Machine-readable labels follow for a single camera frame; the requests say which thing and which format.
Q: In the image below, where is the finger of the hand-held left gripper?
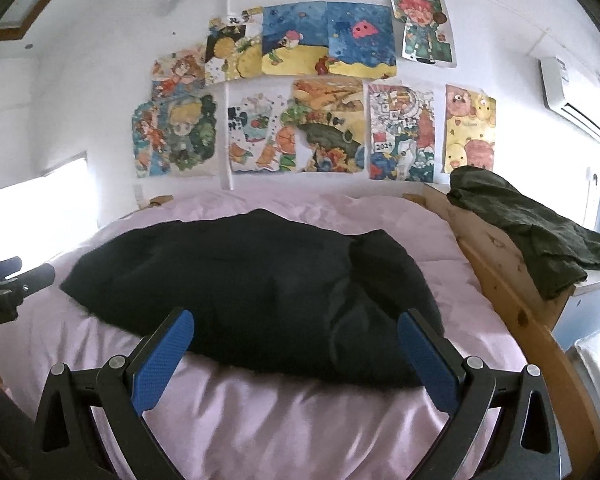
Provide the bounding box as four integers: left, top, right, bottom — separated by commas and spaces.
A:
4, 263, 57, 304
0, 256, 24, 284

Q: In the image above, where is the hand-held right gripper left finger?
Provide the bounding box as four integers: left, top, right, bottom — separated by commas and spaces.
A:
32, 307, 196, 480

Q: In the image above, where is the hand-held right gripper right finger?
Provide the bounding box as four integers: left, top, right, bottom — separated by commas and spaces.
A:
396, 309, 563, 480

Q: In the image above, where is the black garment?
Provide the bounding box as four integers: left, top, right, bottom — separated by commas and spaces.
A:
60, 208, 446, 389

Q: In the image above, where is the bright window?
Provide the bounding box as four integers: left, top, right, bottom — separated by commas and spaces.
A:
0, 156, 99, 263

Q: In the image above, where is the pink duvet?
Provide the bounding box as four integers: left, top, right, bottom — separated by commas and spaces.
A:
0, 191, 531, 480

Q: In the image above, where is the dark green garment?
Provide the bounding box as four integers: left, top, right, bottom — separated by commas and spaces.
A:
447, 166, 600, 302

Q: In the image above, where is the white cabinet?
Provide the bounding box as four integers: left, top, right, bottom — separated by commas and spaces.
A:
549, 264, 600, 361

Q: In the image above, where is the green and blonde figure drawing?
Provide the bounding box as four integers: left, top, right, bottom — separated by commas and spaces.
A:
131, 91, 220, 179

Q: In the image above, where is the yellow drawing with pink faces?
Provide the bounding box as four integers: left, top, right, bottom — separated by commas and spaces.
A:
442, 84, 497, 175

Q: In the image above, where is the white drawing with orange animals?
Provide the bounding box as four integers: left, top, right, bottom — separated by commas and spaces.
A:
227, 91, 299, 175

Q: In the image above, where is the orange-haired figure drawing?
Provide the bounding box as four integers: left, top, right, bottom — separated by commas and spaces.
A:
151, 44, 209, 102

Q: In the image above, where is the dark green and orange drawing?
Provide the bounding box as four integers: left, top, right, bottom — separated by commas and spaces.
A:
291, 77, 367, 174

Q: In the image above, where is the black and yellow circles drawing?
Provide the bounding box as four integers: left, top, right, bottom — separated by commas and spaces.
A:
204, 8, 265, 85

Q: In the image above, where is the white air conditioner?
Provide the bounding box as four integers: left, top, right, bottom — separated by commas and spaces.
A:
539, 55, 600, 142

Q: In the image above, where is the blue drawing with pink fish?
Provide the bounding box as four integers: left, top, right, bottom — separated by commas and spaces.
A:
327, 2, 398, 79

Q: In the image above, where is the red-haired figure drawing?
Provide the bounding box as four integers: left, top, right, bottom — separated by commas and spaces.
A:
389, 0, 459, 69

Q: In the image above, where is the blue and yellow beach drawing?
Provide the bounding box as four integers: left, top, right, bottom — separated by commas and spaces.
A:
261, 3, 330, 77

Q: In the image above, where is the wooden bed frame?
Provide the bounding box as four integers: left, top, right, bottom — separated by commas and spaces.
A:
147, 181, 600, 461

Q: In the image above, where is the white wall pipe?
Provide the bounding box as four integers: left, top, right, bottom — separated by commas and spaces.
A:
219, 0, 238, 192

